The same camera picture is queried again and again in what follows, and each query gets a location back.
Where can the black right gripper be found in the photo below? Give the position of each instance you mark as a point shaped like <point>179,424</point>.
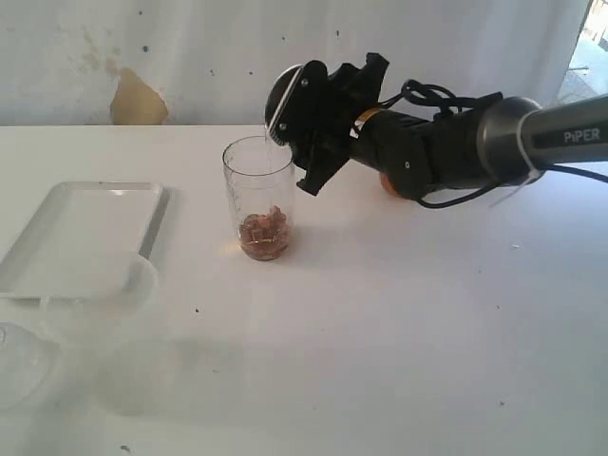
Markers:
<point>317,119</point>

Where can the stainless steel cup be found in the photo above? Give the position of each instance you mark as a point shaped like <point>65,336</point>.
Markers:
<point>277,98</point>

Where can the clear plastic shaker cup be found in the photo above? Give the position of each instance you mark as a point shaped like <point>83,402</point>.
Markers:
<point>258,174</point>

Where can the wooden cup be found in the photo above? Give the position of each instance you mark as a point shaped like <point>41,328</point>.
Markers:
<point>387,185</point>

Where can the clear plastic lid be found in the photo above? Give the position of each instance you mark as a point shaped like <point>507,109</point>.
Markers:
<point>32,370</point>

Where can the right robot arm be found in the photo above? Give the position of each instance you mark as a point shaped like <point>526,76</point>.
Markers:
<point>473,145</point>

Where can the white rectangular tray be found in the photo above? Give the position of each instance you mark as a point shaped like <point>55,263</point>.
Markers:
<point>82,237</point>

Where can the translucent plastic container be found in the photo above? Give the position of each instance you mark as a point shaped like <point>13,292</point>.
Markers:
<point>106,313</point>

